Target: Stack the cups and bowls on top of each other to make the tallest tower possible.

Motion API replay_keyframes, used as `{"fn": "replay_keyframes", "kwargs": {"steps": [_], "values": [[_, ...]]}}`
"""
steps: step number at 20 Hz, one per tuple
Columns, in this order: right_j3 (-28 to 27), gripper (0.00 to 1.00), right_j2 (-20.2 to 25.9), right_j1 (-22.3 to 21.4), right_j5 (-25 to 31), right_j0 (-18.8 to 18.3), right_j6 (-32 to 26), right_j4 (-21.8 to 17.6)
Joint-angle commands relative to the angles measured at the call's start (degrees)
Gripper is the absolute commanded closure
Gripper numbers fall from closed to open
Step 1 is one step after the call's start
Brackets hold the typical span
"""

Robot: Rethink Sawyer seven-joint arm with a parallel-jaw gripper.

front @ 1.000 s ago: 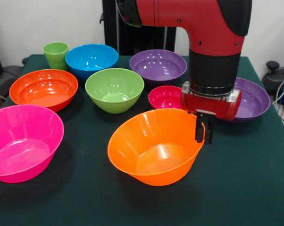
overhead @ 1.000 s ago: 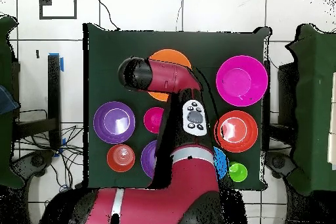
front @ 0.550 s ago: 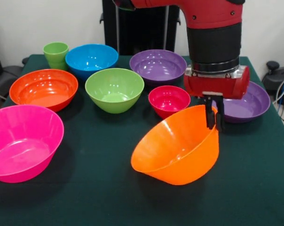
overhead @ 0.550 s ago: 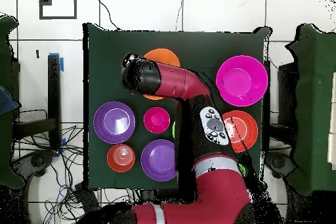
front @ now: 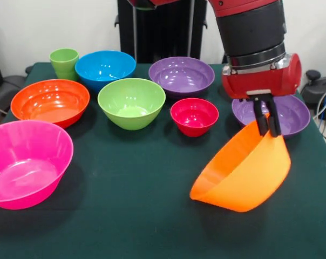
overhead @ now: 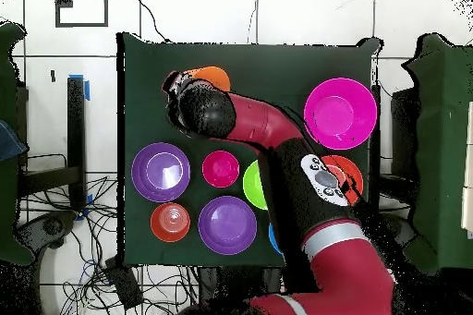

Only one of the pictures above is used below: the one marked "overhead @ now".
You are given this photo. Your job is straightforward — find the purple bowl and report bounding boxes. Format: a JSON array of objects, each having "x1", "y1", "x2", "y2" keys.
[
  {"x1": 130, "y1": 141, "x2": 192, "y2": 204},
  {"x1": 198, "y1": 195, "x2": 259, "y2": 256}
]

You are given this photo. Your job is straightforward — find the dark green tablecloth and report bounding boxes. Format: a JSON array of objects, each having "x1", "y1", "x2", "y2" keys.
[{"x1": 115, "y1": 31, "x2": 383, "y2": 270}]

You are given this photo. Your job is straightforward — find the blue tape strip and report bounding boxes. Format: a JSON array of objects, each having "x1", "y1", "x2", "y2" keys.
[{"x1": 67, "y1": 73, "x2": 91, "y2": 102}]

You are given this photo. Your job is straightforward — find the small crimson bowl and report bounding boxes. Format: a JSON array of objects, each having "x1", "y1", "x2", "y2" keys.
[{"x1": 201, "y1": 150, "x2": 241, "y2": 189}]

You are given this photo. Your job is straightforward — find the black bench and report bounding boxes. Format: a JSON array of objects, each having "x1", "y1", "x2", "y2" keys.
[{"x1": 16, "y1": 76, "x2": 87, "y2": 212}]

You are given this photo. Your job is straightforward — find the green bowl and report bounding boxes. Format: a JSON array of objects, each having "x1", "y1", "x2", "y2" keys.
[{"x1": 242, "y1": 159, "x2": 269, "y2": 212}]

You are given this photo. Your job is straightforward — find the small red-orange bowl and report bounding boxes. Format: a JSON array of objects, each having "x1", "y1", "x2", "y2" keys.
[{"x1": 149, "y1": 201, "x2": 192, "y2": 244}]

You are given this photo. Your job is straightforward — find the pink bowl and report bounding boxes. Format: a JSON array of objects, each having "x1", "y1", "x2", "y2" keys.
[{"x1": 303, "y1": 77, "x2": 379, "y2": 151}]

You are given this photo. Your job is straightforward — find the blue bowl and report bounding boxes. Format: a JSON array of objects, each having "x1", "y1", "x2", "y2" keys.
[{"x1": 268, "y1": 223, "x2": 284, "y2": 255}]

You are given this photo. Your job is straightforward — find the large red-orange bowl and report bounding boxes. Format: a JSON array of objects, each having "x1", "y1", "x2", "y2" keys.
[{"x1": 320, "y1": 154, "x2": 365, "y2": 207}]

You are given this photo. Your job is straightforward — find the green cloth side table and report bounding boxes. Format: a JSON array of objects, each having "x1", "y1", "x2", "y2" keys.
[
  {"x1": 402, "y1": 32, "x2": 473, "y2": 275},
  {"x1": 0, "y1": 20, "x2": 36, "y2": 268}
]

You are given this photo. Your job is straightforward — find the black power brick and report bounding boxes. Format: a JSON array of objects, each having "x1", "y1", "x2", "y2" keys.
[{"x1": 103, "y1": 256, "x2": 144, "y2": 310}]

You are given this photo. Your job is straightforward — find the white box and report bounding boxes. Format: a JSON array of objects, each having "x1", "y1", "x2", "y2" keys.
[{"x1": 460, "y1": 100, "x2": 473, "y2": 240}]

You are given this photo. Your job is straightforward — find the tangle of cables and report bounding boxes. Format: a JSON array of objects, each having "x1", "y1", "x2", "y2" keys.
[{"x1": 16, "y1": 153, "x2": 197, "y2": 315}]

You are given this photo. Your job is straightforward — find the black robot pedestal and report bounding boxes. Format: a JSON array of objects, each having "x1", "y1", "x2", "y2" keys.
[{"x1": 197, "y1": 266, "x2": 282, "y2": 301}]

